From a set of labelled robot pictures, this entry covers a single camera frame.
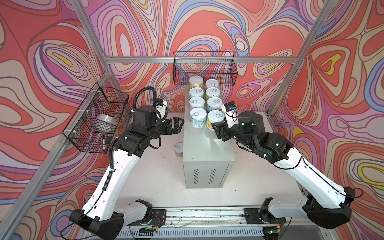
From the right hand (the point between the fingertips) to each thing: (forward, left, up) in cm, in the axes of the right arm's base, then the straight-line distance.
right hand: (219, 125), depth 64 cm
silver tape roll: (+8, +54, -4) cm, 55 cm away
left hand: (+4, +19, +1) cm, 19 cm away
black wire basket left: (+6, +61, -5) cm, 61 cm away
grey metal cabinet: (-15, +7, -2) cm, 17 cm away
